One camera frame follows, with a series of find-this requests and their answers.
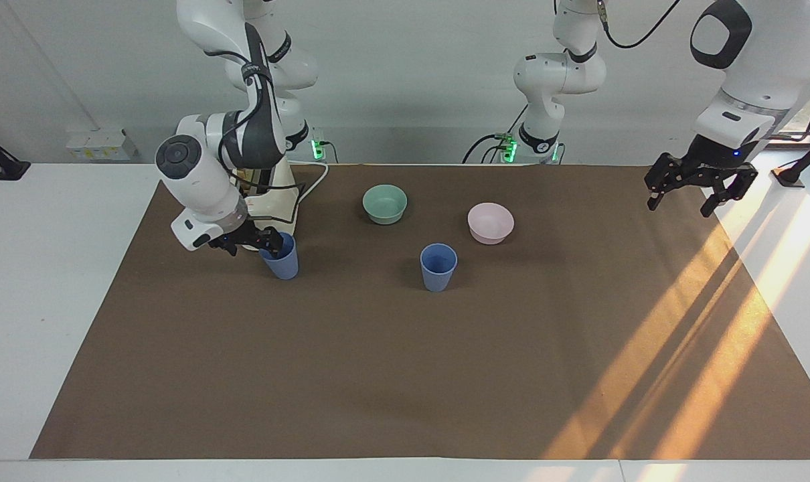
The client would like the white cable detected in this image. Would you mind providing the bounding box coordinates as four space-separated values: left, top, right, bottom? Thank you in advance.
248 159 330 223

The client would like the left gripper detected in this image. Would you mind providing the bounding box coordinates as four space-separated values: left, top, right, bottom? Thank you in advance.
644 135 759 218

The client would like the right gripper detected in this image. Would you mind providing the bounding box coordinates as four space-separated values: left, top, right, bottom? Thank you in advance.
208 220 285 259

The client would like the black stand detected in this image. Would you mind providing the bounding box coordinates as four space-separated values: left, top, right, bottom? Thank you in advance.
770 131 810 188
0 127 31 182

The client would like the blue cup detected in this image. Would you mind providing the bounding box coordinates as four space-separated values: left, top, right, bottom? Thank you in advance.
420 243 459 293
258 232 300 280

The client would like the green bowl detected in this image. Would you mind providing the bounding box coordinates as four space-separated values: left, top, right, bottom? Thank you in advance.
362 184 408 226

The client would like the white wall socket box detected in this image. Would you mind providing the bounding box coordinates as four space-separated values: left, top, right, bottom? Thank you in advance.
66 129 139 162

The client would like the pink bowl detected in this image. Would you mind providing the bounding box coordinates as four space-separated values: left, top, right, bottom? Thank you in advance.
467 202 515 246

